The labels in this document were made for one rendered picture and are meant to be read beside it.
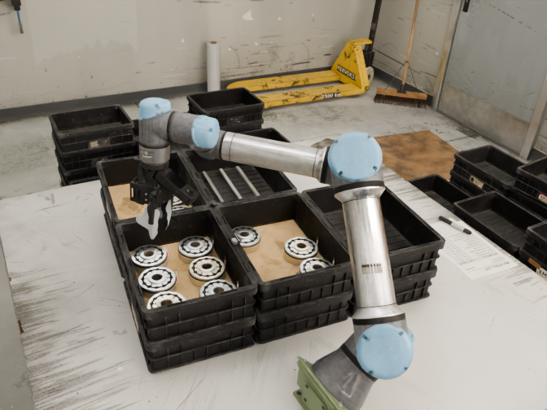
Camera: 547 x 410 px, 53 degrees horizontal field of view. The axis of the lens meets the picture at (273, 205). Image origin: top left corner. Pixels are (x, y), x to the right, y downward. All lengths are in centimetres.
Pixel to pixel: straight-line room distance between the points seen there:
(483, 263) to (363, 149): 96
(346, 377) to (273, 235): 60
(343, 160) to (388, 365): 44
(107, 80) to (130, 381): 357
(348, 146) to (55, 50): 367
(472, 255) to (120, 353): 124
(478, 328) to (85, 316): 116
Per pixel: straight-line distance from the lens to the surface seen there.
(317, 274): 148
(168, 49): 488
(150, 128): 134
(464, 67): 493
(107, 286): 180
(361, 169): 119
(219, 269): 157
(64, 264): 192
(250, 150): 139
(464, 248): 210
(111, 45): 473
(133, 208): 191
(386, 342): 119
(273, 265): 164
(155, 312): 136
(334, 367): 134
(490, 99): 478
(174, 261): 166
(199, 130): 130
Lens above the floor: 186
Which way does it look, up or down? 33 degrees down
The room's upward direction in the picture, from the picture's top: 4 degrees clockwise
